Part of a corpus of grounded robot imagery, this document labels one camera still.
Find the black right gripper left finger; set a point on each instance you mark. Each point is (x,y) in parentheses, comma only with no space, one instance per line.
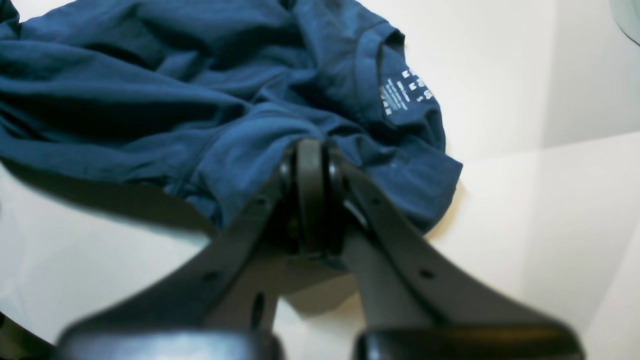
(220,305)

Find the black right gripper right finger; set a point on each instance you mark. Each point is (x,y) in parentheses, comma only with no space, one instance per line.
(418,305)

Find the dark blue t-shirt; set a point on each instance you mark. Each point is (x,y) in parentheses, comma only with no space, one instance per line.
(200,98)

